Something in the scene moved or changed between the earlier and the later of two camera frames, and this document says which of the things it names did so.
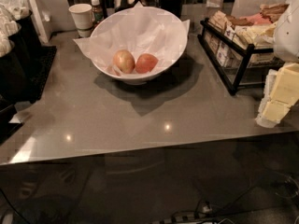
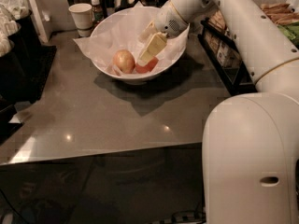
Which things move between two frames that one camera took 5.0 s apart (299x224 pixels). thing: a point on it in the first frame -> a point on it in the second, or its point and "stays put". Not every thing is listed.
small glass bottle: (97, 9) stays put
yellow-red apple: (124, 61) stays put
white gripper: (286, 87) -> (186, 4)
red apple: (145, 63) stays put
